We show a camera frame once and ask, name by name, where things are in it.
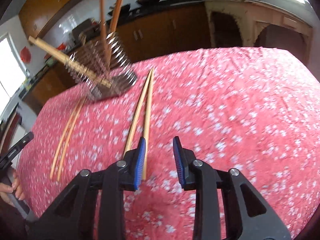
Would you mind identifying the wooden chopstick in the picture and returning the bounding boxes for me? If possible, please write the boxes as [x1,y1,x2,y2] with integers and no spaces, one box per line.
[99,0,110,70]
[142,69,154,180]
[49,96,85,180]
[123,69,152,155]
[57,97,86,181]
[28,36,112,88]
[109,0,123,33]

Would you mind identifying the lower wooden kitchen cabinets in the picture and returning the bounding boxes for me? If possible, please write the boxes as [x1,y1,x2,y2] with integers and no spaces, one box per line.
[22,0,212,108]

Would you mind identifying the person's left hand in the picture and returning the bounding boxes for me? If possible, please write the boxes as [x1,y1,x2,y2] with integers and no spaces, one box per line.
[1,170,25,204]

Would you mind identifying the left window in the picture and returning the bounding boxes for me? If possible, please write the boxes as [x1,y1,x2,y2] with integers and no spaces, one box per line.
[0,34,26,114]

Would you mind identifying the red floral tablecloth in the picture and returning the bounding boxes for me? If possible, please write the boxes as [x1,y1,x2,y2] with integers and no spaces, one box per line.
[18,48,319,239]

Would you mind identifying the dark wooden cutting board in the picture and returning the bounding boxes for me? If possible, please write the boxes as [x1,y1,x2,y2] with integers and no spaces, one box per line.
[72,18,93,42]

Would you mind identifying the old cream side table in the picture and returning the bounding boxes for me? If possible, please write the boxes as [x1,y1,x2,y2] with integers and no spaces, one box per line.
[204,0,313,64]

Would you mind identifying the red plastic bag on wall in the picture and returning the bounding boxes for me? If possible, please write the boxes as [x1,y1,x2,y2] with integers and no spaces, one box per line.
[20,46,31,64]

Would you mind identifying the metal wire utensil holder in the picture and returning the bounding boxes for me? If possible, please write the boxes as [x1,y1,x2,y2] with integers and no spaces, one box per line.
[66,33,138,101]

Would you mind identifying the upper wooden wall cabinets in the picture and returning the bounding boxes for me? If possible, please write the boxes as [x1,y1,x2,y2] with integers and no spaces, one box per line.
[18,0,82,38]

